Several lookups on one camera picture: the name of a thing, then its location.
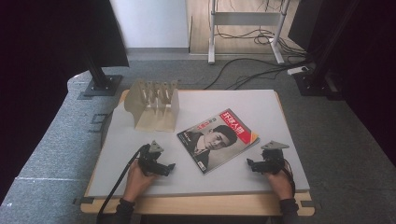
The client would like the black curtain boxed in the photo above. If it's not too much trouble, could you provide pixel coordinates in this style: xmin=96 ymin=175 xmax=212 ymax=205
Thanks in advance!
xmin=287 ymin=0 xmax=396 ymax=171
xmin=0 ymin=0 xmax=131 ymax=206

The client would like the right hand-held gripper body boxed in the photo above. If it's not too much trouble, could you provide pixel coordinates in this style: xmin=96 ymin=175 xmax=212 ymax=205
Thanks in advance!
xmin=260 ymin=140 xmax=290 ymax=175

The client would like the wooden table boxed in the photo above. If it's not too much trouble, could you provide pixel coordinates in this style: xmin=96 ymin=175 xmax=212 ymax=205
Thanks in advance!
xmin=79 ymin=89 xmax=317 ymax=217

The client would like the long black floor cable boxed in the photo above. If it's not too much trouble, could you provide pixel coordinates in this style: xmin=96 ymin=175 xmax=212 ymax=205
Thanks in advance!
xmin=203 ymin=57 xmax=312 ymax=91

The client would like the wooden magazine rack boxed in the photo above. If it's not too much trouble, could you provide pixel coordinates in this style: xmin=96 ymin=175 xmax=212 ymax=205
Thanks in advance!
xmin=123 ymin=78 xmax=181 ymax=133

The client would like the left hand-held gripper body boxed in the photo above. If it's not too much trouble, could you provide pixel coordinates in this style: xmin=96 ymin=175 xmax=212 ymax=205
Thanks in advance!
xmin=137 ymin=140 xmax=171 ymax=177

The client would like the magazine with red label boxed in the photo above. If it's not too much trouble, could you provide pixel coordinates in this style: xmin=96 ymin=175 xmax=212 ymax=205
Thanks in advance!
xmin=176 ymin=107 xmax=261 ymax=175

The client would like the white metal desk frame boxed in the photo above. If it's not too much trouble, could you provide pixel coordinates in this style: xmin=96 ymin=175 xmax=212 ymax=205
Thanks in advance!
xmin=207 ymin=0 xmax=292 ymax=65

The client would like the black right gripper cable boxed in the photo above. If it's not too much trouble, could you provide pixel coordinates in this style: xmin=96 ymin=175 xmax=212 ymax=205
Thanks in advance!
xmin=281 ymin=158 xmax=297 ymax=198

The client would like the person's left hand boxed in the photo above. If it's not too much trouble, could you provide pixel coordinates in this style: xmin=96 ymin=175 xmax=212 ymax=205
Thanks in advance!
xmin=122 ymin=160 xmax=161 ymax=203

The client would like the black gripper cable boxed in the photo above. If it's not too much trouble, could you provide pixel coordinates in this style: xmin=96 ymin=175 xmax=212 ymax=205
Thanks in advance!
xmin=281 ymin=158 xmax=297 ymax=198
xmin=95 ymin=143 xmax=151 ymax=224

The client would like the bundle of black cables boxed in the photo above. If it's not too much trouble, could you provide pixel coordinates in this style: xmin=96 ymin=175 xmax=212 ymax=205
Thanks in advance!
xmin=216 ymin=25 xmax=308 ymax=59

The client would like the white power strip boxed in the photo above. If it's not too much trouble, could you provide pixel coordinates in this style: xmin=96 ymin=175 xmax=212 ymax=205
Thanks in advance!
xmin=286 ymin=65 xmax=310 ymax=77

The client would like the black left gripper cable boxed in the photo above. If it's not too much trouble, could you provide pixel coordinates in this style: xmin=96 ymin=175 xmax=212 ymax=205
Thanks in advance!
xmin=95 ymin=143 xmax=151 ymax=224

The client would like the grey table mat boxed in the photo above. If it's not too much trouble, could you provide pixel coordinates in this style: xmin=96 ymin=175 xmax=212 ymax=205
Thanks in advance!
xmin=87 ymin=89 xmax=311 ymax=199

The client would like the black metal stand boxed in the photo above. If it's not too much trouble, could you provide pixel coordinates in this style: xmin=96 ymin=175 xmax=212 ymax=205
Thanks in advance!
xmin=81 ymin=46 xmax=124 ymax=98
xmin=293 ymin=0 xmax=362 ymax=101

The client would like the person's right hand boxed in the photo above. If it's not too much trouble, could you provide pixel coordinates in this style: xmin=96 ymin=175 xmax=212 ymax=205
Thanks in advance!
xmin=264 ymin=168 xmax=295 ymax=202

